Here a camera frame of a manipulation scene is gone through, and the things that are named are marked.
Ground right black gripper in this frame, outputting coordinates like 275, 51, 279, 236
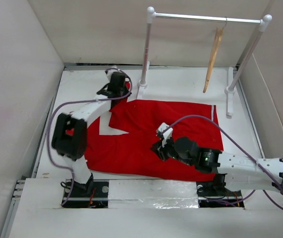
150, 135, 194, 167

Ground red trousers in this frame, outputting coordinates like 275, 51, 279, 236
84, 99, 224, 182

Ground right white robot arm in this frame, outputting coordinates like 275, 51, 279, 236
151, 137, 283, 195

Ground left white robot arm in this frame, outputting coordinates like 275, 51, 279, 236
51, 67, 131, 197

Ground wooden clothes hanger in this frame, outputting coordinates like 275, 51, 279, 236
203, 21, 227, 93

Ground silver taped foam strip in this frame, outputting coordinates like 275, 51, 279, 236
108, 179, 199, 209

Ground white clothes rack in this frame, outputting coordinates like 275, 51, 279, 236
137, 6, 273, 117

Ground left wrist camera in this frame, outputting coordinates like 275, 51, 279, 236
105, 66, 119, 81

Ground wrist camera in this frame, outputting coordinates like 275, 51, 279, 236
105, 66, 119, 81
156, 122, 173, 147

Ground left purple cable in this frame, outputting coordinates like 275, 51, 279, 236
46, 67, 133, 206

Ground purple cable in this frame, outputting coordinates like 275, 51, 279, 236
46, 67, 133, 206
165, 114, 283, 213

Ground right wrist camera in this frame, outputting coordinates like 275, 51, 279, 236
156, 122, 173, 147

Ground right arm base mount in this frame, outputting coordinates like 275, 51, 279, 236
197, 174, 244, 208

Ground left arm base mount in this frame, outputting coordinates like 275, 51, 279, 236
60, 179, 109, 209

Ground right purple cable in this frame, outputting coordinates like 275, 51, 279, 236
165, 114, 283, 213

